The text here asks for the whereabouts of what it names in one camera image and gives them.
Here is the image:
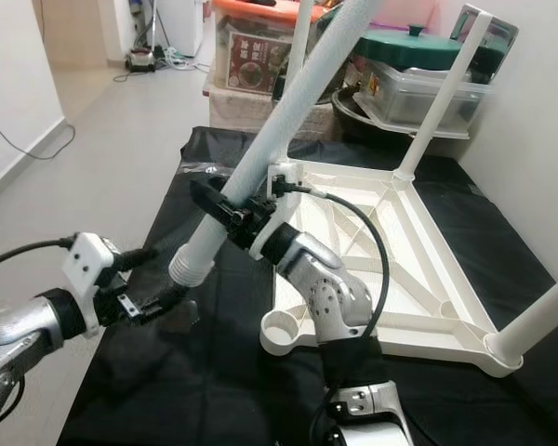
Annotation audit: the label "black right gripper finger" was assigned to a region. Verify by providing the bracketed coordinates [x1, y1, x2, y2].
[188, 178, 247, 229]

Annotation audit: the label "cream plastic children table top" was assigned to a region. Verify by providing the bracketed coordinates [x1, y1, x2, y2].
[259, 160, 526, 377]

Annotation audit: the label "clear tape strip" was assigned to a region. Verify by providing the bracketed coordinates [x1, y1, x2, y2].
[181, 163, 238, 177]

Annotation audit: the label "beige patterned cloth cover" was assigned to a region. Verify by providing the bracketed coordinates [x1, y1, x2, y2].
[205, 88, 294, 136]

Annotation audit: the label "black tablecloth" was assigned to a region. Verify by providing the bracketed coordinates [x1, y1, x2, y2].
[56, 125, 558, 446]

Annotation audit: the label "black wok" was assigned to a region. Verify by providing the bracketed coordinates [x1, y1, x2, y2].
[330, 88, 410, 145]

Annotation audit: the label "orange lid storage box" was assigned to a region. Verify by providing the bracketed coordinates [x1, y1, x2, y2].
[209, 0, 317, 94]

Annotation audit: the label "small floor appliance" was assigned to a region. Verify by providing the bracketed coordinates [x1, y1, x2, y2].
[126, 48, 157, 73]

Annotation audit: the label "black plastic bag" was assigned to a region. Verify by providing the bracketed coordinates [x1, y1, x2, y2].
[265, 5, 359, 101]

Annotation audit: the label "white cabinet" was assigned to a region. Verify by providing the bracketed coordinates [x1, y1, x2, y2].
[158, 0, 204, 57]

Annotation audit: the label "clear plastic container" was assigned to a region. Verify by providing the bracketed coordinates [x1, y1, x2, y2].
[353, 60, 489, 140]

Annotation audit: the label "green pot lid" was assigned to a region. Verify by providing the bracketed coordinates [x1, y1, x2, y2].
[353, 26, 466, 71]

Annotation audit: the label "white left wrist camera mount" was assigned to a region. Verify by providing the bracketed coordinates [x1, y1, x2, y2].
[60, 232, 117, 331]

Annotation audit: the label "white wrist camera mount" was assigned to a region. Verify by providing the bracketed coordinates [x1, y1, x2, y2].
[246, 160, 303, 261]
[60, 232, 117, 331]

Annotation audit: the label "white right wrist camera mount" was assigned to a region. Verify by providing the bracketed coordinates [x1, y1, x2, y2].
[246, 160, 303, 261]

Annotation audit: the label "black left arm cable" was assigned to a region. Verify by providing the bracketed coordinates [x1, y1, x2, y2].
[0, 237, 75, 275]

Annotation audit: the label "tangled floor cables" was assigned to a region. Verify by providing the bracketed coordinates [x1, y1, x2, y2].
[116, 48, 206, 83]

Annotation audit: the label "grey upright hose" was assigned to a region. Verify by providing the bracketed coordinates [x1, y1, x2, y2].
[139, 0, 168, 52]

